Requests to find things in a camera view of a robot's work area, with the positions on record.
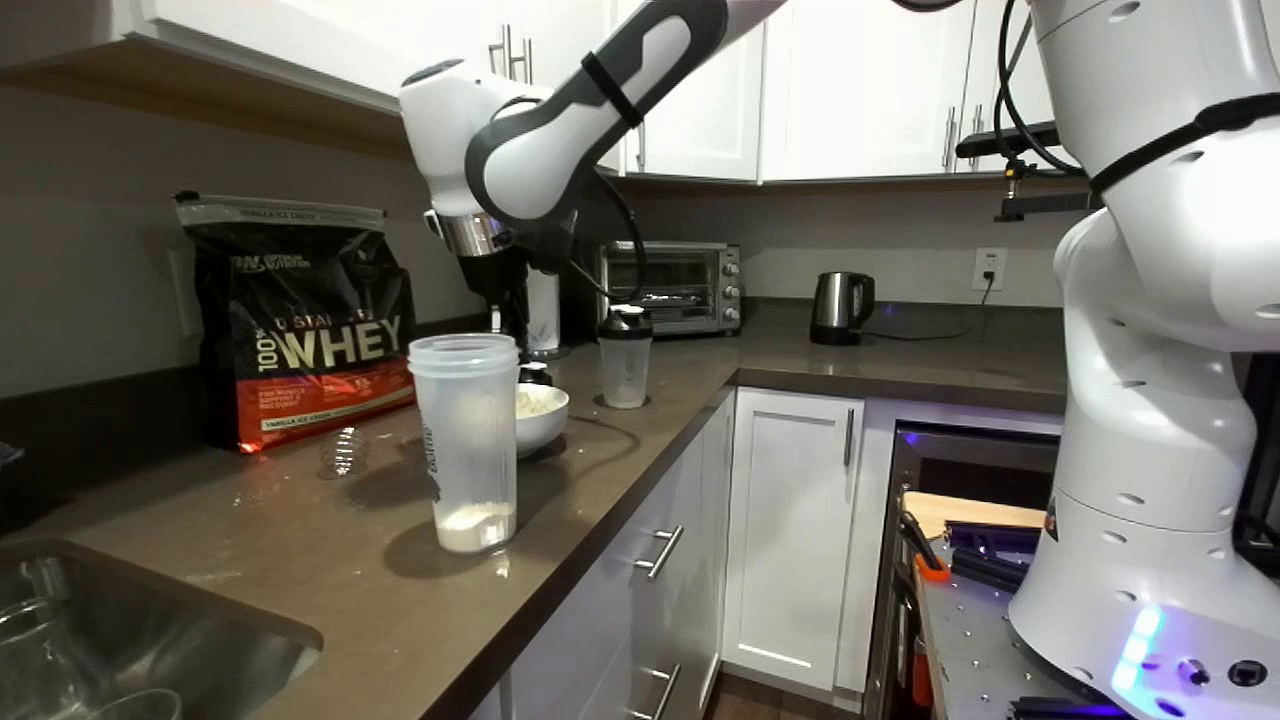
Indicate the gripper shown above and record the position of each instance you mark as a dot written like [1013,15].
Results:
[505,285]

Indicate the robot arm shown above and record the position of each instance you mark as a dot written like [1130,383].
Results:
[1150,400]

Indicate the white bowl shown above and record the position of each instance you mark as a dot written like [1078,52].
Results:
[545,415]

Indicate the small shaker bottle black lid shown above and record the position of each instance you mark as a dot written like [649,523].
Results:
[626,360]

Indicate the large clear shaker bottle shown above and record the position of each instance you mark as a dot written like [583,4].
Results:
[468,440]

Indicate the black whey powder bag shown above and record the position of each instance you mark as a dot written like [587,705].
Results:
[300,320]

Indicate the white paper towel roll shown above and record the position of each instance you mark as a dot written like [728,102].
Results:
[545,315]

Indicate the toaster oven door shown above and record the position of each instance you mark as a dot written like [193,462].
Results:
[672,285]

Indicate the silver toaster oven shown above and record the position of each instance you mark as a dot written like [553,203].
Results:
[690,288]

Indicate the white drawer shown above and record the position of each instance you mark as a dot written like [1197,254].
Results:
[640,560]

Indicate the white lower cabinet door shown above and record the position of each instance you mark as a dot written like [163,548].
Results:
[790,540]

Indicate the white cabinet door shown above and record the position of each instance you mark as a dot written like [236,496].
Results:
[700,110]
[860,90]
[790,540]

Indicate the steel electric kettle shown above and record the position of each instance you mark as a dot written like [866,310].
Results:
[838,308]

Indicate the white upper cabinet door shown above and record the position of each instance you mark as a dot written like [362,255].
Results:
[860,90]
[700,110]

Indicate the white upper cabinet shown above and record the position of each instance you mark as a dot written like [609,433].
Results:
[860,90]

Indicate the built-in steel appliance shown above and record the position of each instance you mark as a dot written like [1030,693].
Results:
[960,460]

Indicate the orange clamp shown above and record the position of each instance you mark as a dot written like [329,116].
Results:
[932,570]

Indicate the wooden board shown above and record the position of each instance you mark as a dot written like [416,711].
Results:
[975,512]

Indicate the steel sink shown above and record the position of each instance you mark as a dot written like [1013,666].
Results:
[150,640]

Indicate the bundle of black bars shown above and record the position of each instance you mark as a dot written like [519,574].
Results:
[990,555]

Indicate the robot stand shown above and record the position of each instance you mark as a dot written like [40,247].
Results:
[965,640]

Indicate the clear glass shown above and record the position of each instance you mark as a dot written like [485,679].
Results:
[60,670]

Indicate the white wall socket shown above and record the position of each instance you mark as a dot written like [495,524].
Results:
[989,268]

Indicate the camera on mount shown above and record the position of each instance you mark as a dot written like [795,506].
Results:
[1010,140]

